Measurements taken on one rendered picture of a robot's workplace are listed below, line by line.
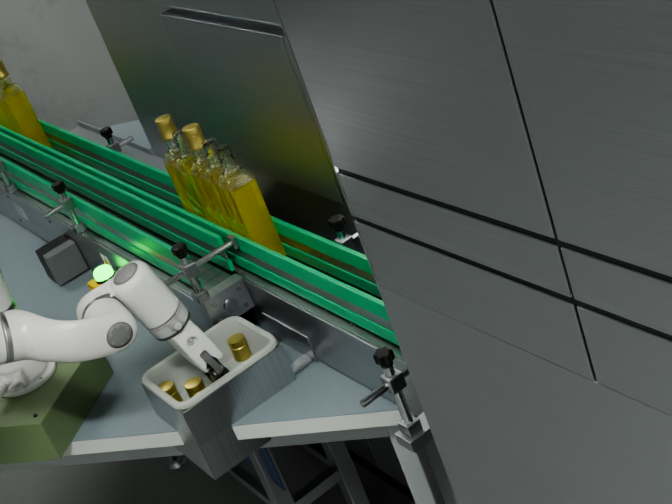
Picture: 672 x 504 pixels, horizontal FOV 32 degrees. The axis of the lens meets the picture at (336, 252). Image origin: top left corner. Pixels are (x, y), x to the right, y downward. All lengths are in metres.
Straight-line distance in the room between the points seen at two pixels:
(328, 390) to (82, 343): 0.45
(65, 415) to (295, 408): 0.46
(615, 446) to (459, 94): 0.38
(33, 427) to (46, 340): 0.33
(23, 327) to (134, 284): 0.19
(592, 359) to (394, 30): 0.35
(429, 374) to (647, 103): 0.62
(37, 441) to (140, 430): 0.19
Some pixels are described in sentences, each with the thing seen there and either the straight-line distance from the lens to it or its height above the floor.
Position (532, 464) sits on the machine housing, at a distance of 1.35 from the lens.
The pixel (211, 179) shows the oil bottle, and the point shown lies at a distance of 2.25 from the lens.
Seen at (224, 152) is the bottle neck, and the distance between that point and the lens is 2.18.
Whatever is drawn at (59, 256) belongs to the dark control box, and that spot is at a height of 0.82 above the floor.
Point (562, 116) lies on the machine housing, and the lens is 0.96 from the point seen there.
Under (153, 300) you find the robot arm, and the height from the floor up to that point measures 1.03.
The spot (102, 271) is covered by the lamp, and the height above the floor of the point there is 0.85.
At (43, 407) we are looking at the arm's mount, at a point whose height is 0.84.
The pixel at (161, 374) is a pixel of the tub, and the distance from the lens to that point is 2.23.
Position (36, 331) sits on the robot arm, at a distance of 1.97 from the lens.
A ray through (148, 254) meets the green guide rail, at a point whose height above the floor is 0.91.
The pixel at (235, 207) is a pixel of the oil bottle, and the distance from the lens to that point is 2.21.
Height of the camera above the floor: 1.94
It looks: 28 degrees down
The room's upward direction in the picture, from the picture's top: 21 degrees counter-clockwise
